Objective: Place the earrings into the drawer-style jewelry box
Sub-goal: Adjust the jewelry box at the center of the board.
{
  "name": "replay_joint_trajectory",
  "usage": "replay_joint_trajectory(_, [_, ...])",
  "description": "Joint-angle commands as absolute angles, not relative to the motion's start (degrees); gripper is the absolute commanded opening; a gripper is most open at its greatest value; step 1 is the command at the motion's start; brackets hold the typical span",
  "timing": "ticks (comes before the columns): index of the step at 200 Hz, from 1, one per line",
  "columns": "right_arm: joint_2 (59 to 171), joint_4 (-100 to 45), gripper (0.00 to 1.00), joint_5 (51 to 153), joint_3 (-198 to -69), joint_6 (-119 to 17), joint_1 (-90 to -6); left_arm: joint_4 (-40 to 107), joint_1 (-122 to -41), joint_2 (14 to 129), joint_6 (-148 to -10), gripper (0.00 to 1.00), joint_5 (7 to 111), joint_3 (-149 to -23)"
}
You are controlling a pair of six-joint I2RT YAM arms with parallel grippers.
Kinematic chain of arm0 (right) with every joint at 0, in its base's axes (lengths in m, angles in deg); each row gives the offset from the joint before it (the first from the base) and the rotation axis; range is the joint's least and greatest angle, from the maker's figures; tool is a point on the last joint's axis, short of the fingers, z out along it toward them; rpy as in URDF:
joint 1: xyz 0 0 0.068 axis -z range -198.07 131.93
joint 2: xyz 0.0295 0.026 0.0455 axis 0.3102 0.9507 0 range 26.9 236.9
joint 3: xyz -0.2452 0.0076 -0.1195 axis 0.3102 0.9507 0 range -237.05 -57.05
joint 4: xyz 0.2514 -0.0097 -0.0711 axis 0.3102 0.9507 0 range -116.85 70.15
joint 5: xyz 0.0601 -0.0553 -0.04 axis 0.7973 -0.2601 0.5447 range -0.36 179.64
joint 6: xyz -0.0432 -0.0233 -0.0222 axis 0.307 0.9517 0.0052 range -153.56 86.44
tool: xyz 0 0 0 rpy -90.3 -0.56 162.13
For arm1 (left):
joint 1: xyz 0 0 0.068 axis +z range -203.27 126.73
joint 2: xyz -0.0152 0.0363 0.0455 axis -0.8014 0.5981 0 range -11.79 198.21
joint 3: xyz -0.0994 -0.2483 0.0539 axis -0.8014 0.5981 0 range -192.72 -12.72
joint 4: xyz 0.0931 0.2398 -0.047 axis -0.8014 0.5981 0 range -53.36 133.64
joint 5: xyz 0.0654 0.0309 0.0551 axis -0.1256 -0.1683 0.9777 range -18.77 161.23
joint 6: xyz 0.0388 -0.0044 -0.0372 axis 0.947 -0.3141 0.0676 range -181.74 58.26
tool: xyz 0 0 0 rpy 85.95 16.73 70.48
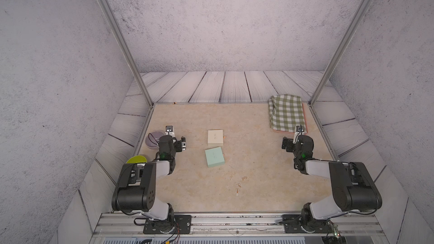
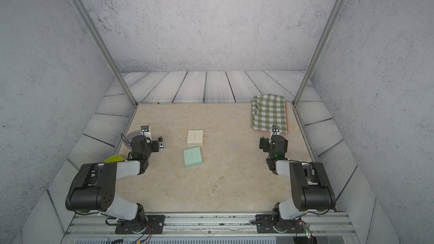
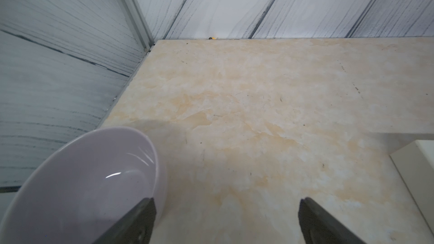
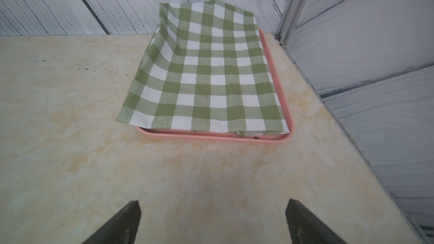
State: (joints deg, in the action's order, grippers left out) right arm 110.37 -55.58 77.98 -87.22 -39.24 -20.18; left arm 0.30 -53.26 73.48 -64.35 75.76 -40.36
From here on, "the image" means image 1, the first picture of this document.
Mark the mint green jewelry box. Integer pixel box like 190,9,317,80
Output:
205,147,225,168

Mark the aluminium frame post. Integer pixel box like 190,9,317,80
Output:
309,0,373,108
97,0,154,107

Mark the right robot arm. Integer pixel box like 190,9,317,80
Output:
281,134,383,233

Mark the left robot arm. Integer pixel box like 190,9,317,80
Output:
111,135,186,223

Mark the left aluminium frame post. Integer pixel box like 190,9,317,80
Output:
97,0,154,107

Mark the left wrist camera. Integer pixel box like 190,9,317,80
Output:
165,125,175,137

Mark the lime green bowl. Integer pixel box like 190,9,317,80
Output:
126,155,148,164

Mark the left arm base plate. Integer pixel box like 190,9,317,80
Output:
143,215,192,235

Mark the right aluminium frame post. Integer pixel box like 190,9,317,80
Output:
309,0,373,108

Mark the purple bowl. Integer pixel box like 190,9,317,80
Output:
145,131,165,149

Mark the pink board under cloth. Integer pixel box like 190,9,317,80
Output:
269,103,307,133

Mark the cream jewelry box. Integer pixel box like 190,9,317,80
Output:
208,129,224,145

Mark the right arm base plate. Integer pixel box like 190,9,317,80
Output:
278,214,333,235

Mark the green checkered cloth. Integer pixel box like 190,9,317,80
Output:
268,94,306,133

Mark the front aluminium rail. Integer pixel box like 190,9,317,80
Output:
91,212,389,244

